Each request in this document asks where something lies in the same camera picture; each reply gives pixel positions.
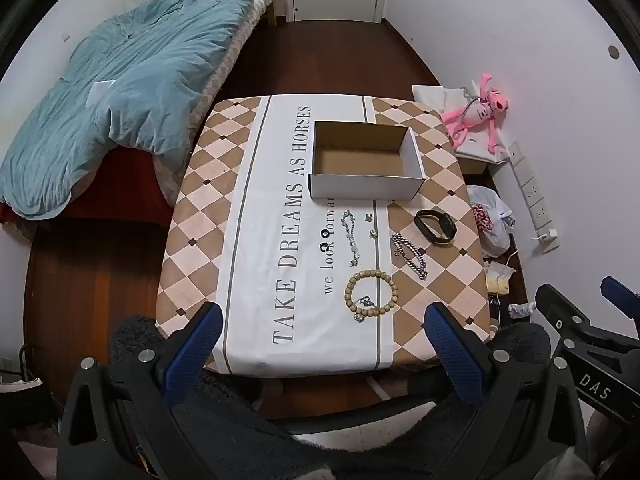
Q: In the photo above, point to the white paper sheet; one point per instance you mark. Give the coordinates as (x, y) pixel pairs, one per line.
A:
(101, 92)

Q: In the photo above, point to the teal blanket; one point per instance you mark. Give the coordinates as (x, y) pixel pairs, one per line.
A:
(130, 85)

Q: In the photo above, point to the cream small bag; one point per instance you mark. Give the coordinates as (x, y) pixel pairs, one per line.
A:
(500, 280)

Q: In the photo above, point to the red bed base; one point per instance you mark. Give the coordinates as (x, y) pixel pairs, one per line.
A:
(120, 180)

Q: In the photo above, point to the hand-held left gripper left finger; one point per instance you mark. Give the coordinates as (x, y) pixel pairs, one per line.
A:
(194, 347)

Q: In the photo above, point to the pink plush toy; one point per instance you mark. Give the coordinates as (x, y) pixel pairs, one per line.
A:
(477, 112)

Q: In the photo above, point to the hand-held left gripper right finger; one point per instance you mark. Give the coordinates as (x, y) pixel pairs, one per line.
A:
(450, 350)

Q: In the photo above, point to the white cardboard box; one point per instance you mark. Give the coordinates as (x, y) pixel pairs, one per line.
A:
(360, 160)

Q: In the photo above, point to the white plastic bag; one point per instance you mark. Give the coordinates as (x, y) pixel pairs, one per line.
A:
(492, 220)

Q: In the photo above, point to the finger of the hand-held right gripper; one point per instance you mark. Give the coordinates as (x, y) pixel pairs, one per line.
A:
(562, 312)
(622, 297)

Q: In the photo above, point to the checkered printed tablecloth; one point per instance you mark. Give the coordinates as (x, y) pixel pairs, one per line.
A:
(240, 240)

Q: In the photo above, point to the white wall socket strip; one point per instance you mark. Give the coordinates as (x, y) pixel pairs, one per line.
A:
(532, 195)

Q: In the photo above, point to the white charger plug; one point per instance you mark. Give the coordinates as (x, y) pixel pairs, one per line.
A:
(549, 234)

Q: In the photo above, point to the black smart band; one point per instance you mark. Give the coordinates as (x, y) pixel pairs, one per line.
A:
(445, 227)

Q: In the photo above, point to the white tube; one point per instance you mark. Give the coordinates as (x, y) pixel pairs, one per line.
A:
(520, 309)

